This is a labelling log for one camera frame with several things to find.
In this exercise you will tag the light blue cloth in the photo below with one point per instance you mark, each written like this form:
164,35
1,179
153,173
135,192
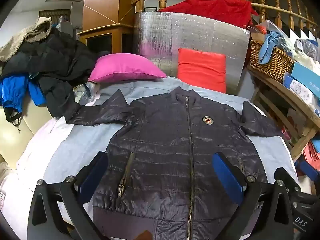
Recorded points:
271,42

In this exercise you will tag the silver foil insulation mat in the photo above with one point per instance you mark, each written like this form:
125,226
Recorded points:
195,32

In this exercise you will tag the blue cardboard box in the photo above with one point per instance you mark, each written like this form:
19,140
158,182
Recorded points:
306,76

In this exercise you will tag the pink pillow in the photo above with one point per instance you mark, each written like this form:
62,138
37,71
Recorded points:
125,67

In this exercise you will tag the black puffer coat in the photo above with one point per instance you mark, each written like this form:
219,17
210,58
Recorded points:
57,60

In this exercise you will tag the wicker basket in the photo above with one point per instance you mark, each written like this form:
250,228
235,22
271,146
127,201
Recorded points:
271,60

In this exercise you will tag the red pillow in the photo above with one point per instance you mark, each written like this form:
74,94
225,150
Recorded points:
202,70

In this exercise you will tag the white patterned box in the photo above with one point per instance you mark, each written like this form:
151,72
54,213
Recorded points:
300,91

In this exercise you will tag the wooden chair frame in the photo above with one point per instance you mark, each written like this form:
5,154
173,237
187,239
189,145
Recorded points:
287,95

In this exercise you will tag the beige fleece garment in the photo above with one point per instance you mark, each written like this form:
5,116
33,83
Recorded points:
25,35

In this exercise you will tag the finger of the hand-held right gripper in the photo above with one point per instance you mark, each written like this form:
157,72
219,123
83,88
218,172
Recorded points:
294,190

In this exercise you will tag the clear plastic bag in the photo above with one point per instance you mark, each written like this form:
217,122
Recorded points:
85,92

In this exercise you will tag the red fleece blanket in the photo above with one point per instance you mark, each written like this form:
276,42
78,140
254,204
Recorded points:
212,10

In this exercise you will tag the blue jacket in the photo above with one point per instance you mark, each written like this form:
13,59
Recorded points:
13,90

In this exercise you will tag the dark quilted zip jacket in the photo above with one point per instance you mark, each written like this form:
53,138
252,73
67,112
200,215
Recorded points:
162,142

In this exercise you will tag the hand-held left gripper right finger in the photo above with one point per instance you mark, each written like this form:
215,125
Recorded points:
227,177

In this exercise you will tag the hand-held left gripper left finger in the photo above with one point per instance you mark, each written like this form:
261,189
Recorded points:
93,177

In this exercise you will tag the grey bed blanket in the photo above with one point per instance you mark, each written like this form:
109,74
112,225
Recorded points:
82,142

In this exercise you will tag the wooden cabinet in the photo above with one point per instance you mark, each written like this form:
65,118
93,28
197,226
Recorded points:
105,7

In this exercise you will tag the white mattress pad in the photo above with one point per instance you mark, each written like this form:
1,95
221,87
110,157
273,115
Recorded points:
37,150

